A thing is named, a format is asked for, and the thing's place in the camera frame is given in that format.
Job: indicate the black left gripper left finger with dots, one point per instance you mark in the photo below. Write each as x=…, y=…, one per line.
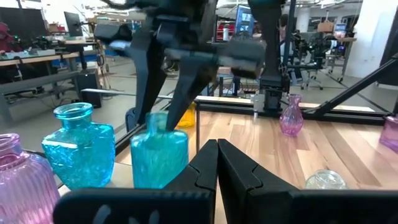
x=192, y=186

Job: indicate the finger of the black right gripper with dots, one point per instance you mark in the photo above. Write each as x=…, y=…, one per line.
x=189, y=90
x=147, y=77

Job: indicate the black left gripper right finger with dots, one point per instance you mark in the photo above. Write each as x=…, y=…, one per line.
x=242, y=186

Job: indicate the yellow glass bottle vase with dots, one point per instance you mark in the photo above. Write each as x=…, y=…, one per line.
x=188, y=119

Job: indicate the blue tall glass bottle vase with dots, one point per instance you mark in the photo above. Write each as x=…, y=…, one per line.
x=155, y=161

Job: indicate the pink swirl glass bud vase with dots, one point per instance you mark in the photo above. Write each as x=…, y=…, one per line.
x=291, y=121

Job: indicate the clear finely ribbed glass vase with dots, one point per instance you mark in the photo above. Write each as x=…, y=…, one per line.
x=325, y=180

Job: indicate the blue square textured glass vase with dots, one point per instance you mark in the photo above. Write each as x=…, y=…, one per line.
x=77, y=155

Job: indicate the pink ribbed glass vase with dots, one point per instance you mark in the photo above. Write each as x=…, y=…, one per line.
x=21, y=186
x=390, y=133

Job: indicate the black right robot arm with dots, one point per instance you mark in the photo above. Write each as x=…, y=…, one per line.
x=270, y=62

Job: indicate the background black robot arm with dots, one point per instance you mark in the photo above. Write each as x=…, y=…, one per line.
x=311, y=48

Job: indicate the red cabinet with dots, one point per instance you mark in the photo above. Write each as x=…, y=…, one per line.
x=225, y=31

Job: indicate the blue-screen monitor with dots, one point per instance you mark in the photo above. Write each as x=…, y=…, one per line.
x=244, y=20

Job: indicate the black computer tower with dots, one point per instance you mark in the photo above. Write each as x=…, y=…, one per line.
x=88, y=90

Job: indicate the small black monitor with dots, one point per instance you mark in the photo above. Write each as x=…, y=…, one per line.
x=73, y=23

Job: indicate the background workbench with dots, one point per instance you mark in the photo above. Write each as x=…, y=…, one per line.
x=37, y=81

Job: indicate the large black monitor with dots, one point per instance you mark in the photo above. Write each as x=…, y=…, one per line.
x=25, y=21

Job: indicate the cardboard box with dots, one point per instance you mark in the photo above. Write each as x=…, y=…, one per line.
x=325, y=26

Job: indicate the person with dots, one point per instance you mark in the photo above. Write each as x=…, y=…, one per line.
x=4, y=37

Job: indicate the black aluminium table frame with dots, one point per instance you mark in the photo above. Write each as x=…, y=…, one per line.
x=230, y=109

